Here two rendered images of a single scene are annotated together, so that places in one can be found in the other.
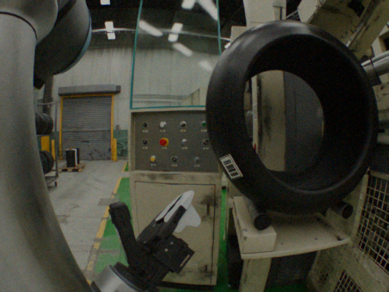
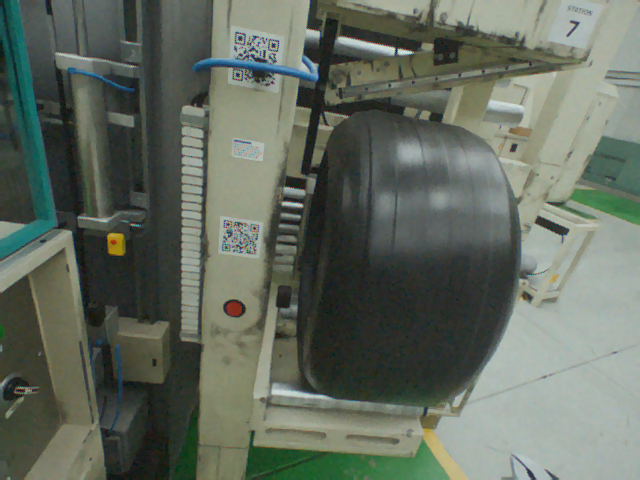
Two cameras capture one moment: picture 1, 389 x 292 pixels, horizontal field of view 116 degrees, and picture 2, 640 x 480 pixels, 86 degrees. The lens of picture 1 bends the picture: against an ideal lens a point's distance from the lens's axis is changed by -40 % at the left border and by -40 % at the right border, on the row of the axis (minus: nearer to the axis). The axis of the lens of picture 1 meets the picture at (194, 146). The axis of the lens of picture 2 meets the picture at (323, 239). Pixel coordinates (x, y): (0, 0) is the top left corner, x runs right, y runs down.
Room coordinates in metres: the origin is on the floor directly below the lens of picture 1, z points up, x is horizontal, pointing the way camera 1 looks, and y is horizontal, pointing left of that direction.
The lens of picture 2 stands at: (0.85, 0.30, 1.51)
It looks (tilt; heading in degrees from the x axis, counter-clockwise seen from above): 25 degrees down; 257
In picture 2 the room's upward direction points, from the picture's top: 11 degrees clockwise
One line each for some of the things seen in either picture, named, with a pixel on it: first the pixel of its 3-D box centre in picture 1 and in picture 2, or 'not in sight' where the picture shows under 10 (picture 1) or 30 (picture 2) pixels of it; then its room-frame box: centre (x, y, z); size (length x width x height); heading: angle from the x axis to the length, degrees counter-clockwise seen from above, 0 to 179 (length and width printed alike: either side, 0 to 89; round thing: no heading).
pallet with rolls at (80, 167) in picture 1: (72, 158); not in sight; (5.82, 4.17, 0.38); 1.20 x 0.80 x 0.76; 24
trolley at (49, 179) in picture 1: (35, 145); not in sight; (2.97, 3.18, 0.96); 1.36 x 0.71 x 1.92; 16
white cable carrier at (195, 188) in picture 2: not in sight; (197, 237); (0.94, -0.31, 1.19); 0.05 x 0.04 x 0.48; 84
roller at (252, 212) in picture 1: (251, 201); (346, 398); (0.61, -0.19, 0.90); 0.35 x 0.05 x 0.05; 174
